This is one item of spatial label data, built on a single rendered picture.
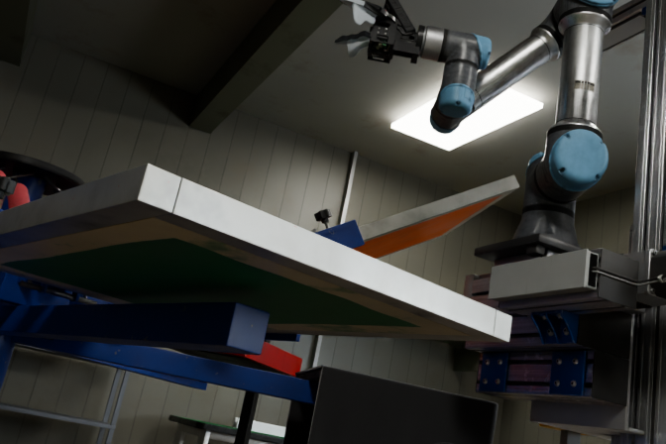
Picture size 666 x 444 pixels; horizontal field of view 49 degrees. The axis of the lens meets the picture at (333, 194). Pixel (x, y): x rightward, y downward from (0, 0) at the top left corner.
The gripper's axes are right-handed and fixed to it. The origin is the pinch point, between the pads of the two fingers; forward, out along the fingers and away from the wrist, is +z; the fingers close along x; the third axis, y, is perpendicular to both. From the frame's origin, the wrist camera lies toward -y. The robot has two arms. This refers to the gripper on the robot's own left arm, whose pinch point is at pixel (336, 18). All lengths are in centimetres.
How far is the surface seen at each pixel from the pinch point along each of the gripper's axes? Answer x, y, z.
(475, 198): 44, 16, -44
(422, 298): -45, 78, -22
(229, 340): -36, 86, 1
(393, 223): 42, 29, -23
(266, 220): -61, 79, -2
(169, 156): 428, -173, 149
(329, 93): 370, -228, 22
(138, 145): 417, -171, 175
